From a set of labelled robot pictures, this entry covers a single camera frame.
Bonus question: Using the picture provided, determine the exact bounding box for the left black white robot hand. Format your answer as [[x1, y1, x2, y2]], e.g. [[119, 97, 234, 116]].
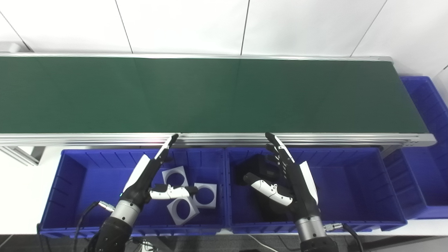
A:
[[120, 134, 198, 211]]

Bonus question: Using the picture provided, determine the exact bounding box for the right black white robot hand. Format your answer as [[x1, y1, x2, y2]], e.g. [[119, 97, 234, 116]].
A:
[[244, 132, 321, 221]]

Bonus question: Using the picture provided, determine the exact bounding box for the white square part round hole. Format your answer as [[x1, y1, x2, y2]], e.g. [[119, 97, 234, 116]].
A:
[[192, 183, 217, 209], [162, 166, 189, 188], [167, 197, 200, 226]]

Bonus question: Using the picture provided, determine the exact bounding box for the blue plastic bin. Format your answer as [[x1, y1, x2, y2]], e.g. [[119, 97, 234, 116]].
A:
[[383, 76, 448, 220], [225, 147, 407, 235], [38, 148, 229, 238]]

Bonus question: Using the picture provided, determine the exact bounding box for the black block part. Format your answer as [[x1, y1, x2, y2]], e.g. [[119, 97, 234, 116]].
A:
[[234, 154, 280, 186]]

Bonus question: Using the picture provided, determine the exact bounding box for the green conveyor belt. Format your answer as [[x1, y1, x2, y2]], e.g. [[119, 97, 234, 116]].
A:
[[0, 52, 437, 148], [0, 56, 429, 134]]

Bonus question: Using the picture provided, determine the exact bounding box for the aluminium conveyor leg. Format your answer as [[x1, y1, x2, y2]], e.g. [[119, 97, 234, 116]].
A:
[[0, 146, 46, 167]]

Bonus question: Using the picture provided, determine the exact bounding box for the grey conveyor motor box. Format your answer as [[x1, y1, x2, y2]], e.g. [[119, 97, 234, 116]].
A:
[[0, 42, 21, 53]]

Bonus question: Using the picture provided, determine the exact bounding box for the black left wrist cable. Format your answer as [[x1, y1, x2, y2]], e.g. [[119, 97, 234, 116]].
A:
[[73, 201, 116, 252]]

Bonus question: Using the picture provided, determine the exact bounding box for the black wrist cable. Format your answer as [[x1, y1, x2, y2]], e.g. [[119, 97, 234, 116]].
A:
[[73, 201, 116, 252], [324, 223, 364, 252]]

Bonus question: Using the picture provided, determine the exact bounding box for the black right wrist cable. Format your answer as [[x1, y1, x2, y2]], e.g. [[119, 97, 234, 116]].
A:
[[324, 223, 364, 252]]

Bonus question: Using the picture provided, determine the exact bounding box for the thin white cable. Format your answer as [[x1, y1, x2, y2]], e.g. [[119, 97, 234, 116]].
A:
[[247, 234, 269, 252]]

